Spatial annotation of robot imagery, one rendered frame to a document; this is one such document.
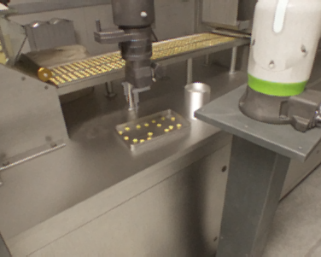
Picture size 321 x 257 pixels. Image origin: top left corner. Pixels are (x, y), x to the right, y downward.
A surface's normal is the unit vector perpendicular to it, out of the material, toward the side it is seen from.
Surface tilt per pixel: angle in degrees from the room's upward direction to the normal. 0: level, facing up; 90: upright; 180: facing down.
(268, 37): 90
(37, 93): 90
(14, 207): 0
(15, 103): 90
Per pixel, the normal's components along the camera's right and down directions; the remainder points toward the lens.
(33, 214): -0.04, -0.86
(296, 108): -0.71, 0.24
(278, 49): -0.46, 0.47
